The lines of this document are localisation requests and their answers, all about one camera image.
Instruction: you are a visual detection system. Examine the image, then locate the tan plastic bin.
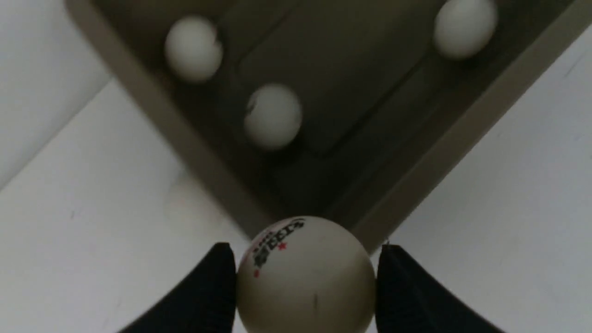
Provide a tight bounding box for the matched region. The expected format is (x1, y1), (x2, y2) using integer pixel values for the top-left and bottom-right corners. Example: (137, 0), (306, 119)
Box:
(65, 0), (591, 251)

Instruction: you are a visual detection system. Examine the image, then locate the white ball with red logo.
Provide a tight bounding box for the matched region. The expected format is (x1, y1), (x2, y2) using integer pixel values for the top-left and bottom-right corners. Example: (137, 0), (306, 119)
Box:
(164, 16), (223, 83)

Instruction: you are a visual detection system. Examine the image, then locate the plain white ball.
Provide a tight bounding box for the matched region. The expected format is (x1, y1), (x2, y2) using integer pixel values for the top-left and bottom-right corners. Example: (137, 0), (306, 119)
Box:
(433, 0), (499, 60)
(243, 83), (303, 151)

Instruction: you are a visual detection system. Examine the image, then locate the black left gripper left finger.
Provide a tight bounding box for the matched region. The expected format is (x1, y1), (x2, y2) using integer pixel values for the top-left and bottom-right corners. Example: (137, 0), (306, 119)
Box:
(121, 242), (237, 333)

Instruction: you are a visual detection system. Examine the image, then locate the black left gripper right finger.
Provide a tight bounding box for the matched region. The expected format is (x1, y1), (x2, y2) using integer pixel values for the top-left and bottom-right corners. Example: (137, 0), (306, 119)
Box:
(376, 244), (502, 333)

